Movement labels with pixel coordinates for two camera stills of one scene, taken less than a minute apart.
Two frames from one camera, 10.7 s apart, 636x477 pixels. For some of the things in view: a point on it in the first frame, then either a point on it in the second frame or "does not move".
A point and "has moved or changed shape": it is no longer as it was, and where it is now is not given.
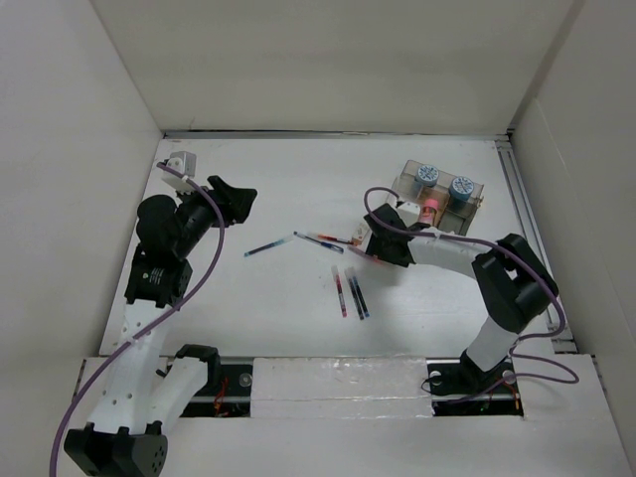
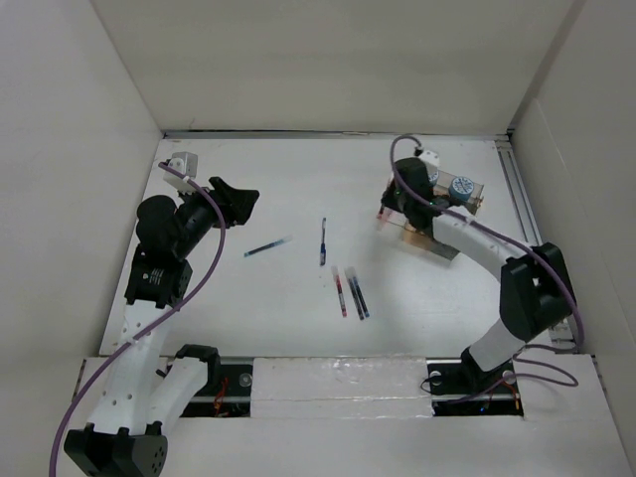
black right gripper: (376, 246) to (388, 199)
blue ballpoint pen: (320, 242) has moved or changed shape
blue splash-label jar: (460, 189) does not move
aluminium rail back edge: (346, 134) does not move
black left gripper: (236, 201) does not move
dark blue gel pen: (361, 296) does not move
